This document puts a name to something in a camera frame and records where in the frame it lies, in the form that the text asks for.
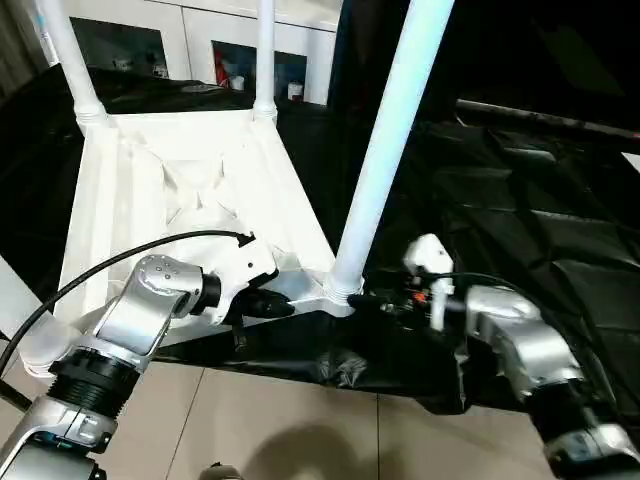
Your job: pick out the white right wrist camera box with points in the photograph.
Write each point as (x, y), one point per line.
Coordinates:
(428, 258)

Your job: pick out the dark grey curtain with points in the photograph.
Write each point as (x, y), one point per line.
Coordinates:
(12, 40)

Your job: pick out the white plastic table top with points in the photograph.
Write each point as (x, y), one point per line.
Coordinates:
(200, 170)

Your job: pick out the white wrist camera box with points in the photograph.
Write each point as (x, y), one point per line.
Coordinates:
(240, 262)
(428, 258)

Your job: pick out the white glass-door cabinet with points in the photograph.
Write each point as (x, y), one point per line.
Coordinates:
(190, 25)

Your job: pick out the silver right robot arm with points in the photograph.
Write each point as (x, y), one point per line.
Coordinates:
(520, 340)

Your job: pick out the red bottle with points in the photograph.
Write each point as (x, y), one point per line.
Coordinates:
(222, 76)

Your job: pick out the black work mat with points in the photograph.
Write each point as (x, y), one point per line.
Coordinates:
(520, 230)

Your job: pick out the white plastic table leg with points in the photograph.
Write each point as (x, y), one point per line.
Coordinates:
(265, 50)
(390, 130)
(15, 300)
(70, 60)

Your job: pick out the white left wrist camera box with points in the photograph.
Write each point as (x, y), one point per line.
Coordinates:
(240, 262)

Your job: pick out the dark robot foot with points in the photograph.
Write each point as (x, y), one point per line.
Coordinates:
(220, 473)

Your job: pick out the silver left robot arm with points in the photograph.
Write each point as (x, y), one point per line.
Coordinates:
(150, 300)

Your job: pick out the small white jar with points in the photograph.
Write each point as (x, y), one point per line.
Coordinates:
(295, 92)
(237, 83)

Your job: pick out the dark metal rod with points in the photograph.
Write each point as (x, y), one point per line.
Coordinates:
(550, 118)

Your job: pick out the grey metal frame leg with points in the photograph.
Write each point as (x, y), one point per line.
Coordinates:
(12, 397)

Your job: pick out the white flat board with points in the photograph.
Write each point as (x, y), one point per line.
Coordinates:
(634, 160)

